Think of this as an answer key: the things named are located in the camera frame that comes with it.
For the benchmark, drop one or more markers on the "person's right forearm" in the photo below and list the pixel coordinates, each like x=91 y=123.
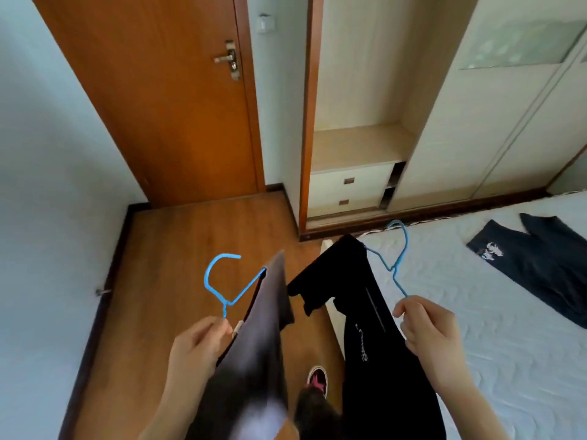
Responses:
x=467 y=414

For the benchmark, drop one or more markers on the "person's left thumb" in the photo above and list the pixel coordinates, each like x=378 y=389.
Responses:
x=220 y=332

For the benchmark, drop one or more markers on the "black garment with white print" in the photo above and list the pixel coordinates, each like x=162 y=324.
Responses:
x=376 y=384

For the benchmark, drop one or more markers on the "dark blue printed garment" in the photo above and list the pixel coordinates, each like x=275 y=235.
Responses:
x=541 y=265

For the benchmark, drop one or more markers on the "person's left hand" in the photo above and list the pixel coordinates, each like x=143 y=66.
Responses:
x=195 y=348

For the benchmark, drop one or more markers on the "metal door stopper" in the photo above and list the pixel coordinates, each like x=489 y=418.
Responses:
x=103 y=292

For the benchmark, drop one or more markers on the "person's left forearm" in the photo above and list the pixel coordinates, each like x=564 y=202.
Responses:
x=172 y=412

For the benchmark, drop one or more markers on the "cream wardrobe with brown frame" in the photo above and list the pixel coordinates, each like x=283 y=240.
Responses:
x=367 y=86

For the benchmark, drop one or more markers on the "person's leg in dark trousers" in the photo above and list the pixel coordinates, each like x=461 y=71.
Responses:
x=316 y=419

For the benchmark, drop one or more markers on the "person's pink black shoe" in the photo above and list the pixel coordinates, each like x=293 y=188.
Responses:
x=318 y=381

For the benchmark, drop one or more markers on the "brown wooden door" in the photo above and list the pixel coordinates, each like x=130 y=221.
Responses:
x=160 y=109

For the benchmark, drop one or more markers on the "person's right thumb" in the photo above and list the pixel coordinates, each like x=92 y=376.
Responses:
x=408 y=334

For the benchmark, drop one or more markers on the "person's right hand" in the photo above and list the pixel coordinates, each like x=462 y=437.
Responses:
x=429 y=336

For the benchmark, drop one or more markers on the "cream sliding wardrobe door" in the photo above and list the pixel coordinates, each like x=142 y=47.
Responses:
x=458 y=132
x=541 y=155

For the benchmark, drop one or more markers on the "white quilted mattress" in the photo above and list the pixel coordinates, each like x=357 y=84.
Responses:
x=495 y=343

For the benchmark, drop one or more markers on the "cream wardrobe drawer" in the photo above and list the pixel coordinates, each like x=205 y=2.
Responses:
x=353 y=179
x=344 y=203

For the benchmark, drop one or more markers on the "dark grey garment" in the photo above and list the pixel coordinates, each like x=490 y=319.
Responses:
x=257 y=348

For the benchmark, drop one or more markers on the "white light switch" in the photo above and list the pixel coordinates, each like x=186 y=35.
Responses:
x=265 y=22

